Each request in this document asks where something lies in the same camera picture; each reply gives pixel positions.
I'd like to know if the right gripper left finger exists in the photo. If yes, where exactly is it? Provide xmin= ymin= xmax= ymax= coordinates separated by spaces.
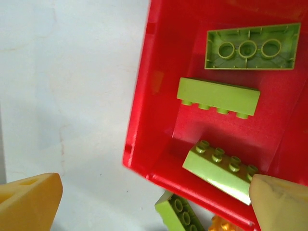
xmin=0 ymin=172 xmax=64 ymax=231

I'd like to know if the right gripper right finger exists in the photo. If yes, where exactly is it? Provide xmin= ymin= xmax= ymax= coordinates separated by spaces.
xmin=248 ymin=173 xmax=308 ymax=231

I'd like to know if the green lego brick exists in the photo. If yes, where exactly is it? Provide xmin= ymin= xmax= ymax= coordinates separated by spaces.
xmin=204 ymin=23 xmax=302 ymax=71
xmin=177 ymin=77 xmax=261 ymax=120
xmin=154 ymin=192 xmax=207 ymax=231
xmin=182 ymin=140 xmax=259 ymax=206

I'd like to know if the yellow lego brick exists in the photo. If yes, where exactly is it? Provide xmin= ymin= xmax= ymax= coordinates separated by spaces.
xmin=208 ymin=215 xmax=239 ymax=231

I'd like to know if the red plastic bin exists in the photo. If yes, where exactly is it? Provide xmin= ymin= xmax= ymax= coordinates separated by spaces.
xmin=122 ymin=0 xmax=308 ymax=231

